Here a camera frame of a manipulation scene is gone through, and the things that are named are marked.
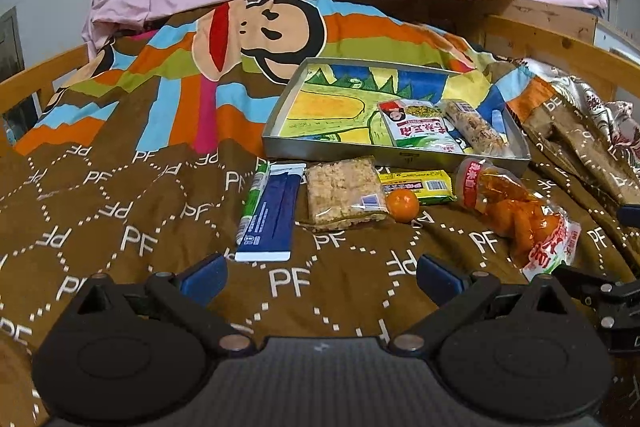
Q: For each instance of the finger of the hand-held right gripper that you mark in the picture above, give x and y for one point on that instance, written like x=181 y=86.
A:
x=631 y=214
x=582 y=279

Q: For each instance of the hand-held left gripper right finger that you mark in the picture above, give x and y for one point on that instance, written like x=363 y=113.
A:
x=439 y=279

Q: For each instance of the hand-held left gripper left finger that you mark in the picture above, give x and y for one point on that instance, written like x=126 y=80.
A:
x=206 y=279

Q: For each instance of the small mandarin orange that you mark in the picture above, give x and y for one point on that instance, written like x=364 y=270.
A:
x=402 y=205

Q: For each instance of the green and white stick packet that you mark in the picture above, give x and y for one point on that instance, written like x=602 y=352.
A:
x=252 y=202

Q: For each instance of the blue packet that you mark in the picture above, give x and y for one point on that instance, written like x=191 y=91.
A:
x=272 y=217

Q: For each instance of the yellow and green snack packet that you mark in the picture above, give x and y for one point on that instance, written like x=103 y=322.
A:
x=425 y=187

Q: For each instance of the orange snack bag red label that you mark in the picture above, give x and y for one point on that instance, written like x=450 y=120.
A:
x=510 y=207

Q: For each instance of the square puffed rice cake packet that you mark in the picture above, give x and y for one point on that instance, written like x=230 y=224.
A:
x=340 y=192

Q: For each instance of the green seaweed snack packet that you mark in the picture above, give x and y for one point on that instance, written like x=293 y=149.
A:
x=420 y=127

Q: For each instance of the clear rice bar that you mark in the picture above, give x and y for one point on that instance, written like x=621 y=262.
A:
x=475 y=129

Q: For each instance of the grey box with colourful lining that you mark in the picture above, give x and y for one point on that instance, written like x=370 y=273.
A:
x=330 y=107

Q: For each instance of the floral satin cloth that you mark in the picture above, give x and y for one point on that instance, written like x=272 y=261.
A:
x=595 y=107

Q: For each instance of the printed monkey blanket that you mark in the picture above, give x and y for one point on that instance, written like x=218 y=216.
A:
x=125 y=187

